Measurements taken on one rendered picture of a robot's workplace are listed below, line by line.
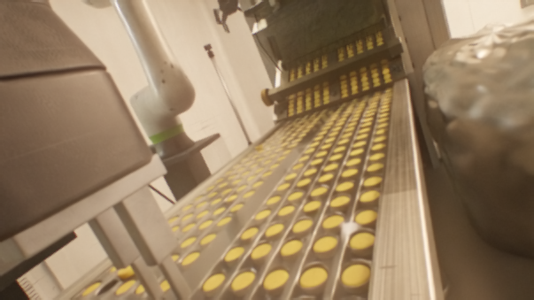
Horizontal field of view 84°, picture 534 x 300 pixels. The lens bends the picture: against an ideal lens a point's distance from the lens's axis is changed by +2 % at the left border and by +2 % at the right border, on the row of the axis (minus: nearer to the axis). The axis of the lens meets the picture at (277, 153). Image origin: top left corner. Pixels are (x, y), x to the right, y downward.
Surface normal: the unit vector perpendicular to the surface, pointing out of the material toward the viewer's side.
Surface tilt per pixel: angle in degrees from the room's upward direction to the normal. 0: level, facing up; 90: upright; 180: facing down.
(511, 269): 0
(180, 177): 90
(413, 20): 90
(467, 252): 0
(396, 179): 0
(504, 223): 100
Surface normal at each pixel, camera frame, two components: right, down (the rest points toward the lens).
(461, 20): -0.36, 0.37
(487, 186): -0.78, 0.29
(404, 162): -0.37, -0.90
